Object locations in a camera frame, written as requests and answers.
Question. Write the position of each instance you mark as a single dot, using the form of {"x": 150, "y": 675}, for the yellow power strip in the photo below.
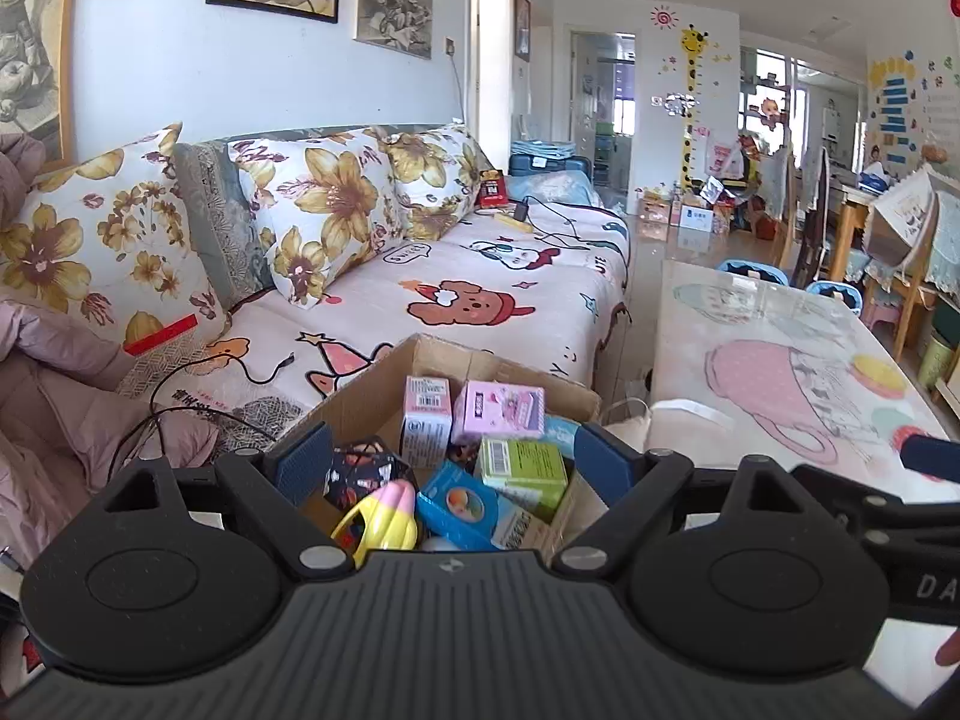
{"x": 514, "y": 222}

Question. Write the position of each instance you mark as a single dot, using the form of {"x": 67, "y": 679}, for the green medicine box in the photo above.
{"x": 525, "y": 469}

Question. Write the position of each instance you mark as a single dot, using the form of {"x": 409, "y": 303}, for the green trash bin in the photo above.
{"x": 937, "y": 361}

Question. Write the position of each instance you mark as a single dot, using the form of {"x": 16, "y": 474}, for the white door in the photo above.
{"x": 582, "y": 101}

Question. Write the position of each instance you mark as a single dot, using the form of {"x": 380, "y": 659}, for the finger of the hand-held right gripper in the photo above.
{"x": 930, "y": 456}
{"x": 900, "y": 517}

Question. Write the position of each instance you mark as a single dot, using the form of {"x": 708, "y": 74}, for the blue tissue pack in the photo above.
{"x": 559, "y": 435}

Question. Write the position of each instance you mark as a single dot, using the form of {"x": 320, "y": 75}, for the pink stool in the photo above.
{"x": 885, "y": 313}

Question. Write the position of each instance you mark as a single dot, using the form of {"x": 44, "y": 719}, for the wooden dining table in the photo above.
{"x": 844, "y": 217}

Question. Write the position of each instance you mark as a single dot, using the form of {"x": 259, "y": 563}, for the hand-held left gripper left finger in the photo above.
{"x": 304, "y": 461}

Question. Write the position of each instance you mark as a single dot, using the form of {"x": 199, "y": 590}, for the sun wall sticker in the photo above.
{"x": 664, "y": 17}

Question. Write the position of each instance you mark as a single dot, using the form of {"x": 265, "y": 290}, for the light blue quilt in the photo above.
{"x": 555, "y": 189}

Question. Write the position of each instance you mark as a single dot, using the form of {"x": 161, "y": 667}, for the folded light blue cloth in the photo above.
{"x": 540, "y": 148}

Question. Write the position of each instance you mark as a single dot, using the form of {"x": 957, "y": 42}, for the person's right hand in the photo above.
{"x": 949, "y": 646}

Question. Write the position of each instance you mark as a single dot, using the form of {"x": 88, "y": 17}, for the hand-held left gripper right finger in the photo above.
{"x": 600, "y": 457}

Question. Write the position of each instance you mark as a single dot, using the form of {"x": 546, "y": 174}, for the black suitcase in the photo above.
{"x": 544, "y": 167}

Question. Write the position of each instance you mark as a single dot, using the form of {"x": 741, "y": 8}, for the grey green patterned cushion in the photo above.
{"x": 217, "y": 225}

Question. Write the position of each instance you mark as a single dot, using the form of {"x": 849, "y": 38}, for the black space print cube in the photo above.
{"x": 360, "y": 476}

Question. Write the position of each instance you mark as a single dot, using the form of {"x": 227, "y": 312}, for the white water heater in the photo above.
{"x": 831, "y": 124}

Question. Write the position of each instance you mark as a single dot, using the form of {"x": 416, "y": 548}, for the large framed cartoon drawing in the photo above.
{"x": 34, "y": 52}

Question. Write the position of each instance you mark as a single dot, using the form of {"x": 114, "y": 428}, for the pink white small box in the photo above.
{"x": 426, "y": 420}

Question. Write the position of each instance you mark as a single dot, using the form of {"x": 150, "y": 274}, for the red packet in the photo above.
{"x": 492, "y": 189}

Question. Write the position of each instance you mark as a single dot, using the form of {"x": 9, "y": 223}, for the chair draped with clothes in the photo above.
{"x": 795, "y": 195}

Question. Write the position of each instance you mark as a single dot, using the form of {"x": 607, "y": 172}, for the giraffe height chart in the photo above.
{"x": 694, "y": 97}

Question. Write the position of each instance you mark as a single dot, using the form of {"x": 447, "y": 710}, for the white cardboard box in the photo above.
{"x": 697, "y": 220}

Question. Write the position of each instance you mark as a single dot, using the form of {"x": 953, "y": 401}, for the blue child chair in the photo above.
{"x": 750, "y": 271}
{"x": 832, "y": 294}

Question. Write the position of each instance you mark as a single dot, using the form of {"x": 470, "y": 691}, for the white cloth bag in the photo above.
{"x": 637, "y": 427}

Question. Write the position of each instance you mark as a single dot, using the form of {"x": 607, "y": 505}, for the wooden chair with cloth covers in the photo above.
{"x": 907, "y": 232}

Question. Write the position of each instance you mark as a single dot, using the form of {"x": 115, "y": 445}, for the sofa with cartoon cover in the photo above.
{"x": 465, "y": 330}

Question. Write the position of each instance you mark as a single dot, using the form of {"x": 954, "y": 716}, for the yellow pink plastic toy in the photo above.
{"x": 382, "y": 521}

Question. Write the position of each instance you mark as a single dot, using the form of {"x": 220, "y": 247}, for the white plastic bag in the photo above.
{"x": 724, "y": 157}

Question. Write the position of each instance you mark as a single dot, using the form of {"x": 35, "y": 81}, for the blue medicine box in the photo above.
{"x": 461, "y": 506}

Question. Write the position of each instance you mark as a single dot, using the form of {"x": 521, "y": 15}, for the blue striped wall display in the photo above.
{"x": 900, "y": 105}

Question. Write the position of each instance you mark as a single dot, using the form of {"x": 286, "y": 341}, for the small dark framed picture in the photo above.
{"x": 522, "y": 26}

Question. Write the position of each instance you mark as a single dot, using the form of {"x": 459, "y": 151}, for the pink down jacket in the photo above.
{"x": 52, "y": 390}

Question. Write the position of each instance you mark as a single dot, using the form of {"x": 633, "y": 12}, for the pink toy box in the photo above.
{"x": 499, "y": 409}

